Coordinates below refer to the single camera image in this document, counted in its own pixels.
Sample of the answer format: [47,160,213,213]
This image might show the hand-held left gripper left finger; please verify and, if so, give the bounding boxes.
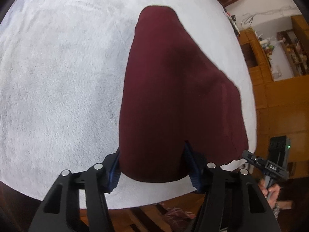
[29,147,121,232]

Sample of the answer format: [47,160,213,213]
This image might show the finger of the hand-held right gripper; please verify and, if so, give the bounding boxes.
[242,150,266,169]

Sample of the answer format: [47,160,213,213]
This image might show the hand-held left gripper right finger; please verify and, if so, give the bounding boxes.
[184,141,282,232]

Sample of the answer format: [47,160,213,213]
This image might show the maroon pants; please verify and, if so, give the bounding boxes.
[118,5,250,183]

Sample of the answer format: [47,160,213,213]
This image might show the person's right hand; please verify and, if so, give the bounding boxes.
[258,178,282,207]

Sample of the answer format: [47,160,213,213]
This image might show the plaid cloth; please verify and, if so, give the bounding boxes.
[154,202,201,232]

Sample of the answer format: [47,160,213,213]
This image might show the wooden cabinet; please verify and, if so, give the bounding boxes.
[237,14,309,180]

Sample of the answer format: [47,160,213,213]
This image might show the white fluffy blanket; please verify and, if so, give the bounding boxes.
[0,0,258,210]

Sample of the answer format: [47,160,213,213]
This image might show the loose wall cables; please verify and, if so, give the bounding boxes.
[241,4,301,28]

